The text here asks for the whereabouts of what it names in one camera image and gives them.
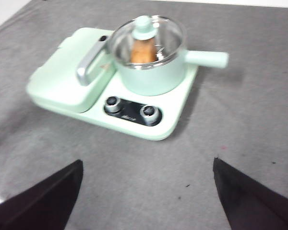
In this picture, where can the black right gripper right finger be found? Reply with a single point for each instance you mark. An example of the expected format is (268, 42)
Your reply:
(254, 203)

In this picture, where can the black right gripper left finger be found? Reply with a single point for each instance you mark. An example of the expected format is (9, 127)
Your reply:
(43, 203)

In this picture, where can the brown potato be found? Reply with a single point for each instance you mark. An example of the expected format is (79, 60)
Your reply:
(142, 54)

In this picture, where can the glass lid with green knob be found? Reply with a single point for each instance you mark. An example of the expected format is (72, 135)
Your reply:
(142, 26)

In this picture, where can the mint green breakfast machine base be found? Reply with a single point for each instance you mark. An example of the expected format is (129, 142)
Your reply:
(139, 129)

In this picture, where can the silver control knob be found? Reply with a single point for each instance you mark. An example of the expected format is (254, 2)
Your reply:
(113, 104)
(148, 114)

